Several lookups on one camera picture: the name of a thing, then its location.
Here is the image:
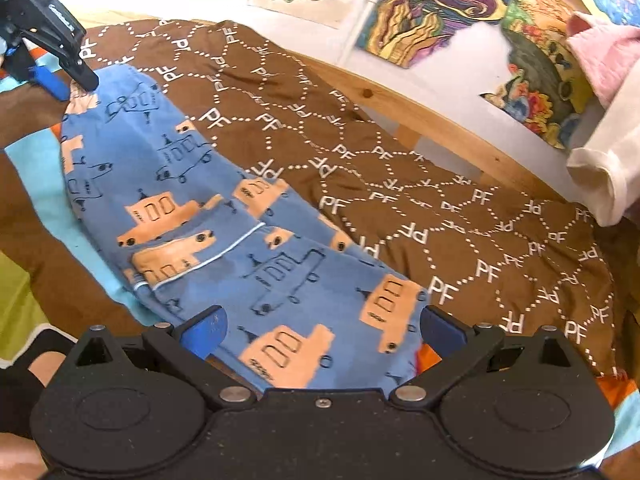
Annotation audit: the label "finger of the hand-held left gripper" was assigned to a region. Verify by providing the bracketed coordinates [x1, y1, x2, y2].
[0, 42, 68, 100]
[9, 0, 100, 94]

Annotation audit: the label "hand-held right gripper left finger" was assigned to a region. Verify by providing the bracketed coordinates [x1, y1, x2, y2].
[64, 305, 258, 408]

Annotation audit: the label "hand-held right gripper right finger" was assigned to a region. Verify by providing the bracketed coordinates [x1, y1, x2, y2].
[389, 305, 587, 407]

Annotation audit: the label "blue printed pants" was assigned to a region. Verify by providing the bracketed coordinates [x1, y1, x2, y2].
[59, 64, 432, 394]

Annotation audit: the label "colourful striped bed sheet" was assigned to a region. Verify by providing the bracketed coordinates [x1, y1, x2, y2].
[0, 47, 640, 463]

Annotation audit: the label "brown patterned blanket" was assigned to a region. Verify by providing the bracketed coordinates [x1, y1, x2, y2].
[81, 18, 632, 379]

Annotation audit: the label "person's black shorts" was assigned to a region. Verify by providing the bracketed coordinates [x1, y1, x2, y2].
[0, 327, 77, 442]

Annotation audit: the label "person's leg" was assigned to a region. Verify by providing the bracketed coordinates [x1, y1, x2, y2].
[0, 429, 52, 480]

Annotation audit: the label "white hanging garment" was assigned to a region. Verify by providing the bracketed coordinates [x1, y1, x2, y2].
[566, 94, 640, 229]

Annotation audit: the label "pink hanging garment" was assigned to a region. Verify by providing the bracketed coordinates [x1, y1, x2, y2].
[566, 10, 640, 109]

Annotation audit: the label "wooden bed frame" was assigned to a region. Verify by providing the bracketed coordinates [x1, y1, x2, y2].
[62, 7, 573, 202]

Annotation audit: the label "dark green fish wall poster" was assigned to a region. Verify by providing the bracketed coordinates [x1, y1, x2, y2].
[479, 0, 599, 151]

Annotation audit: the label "white wall pipe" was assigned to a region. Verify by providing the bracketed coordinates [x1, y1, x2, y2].
[342, 0, 402, 59]

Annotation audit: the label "yellow purple swirl wall poster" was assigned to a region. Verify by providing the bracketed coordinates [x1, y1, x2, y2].
[356, 0, 522, 70]

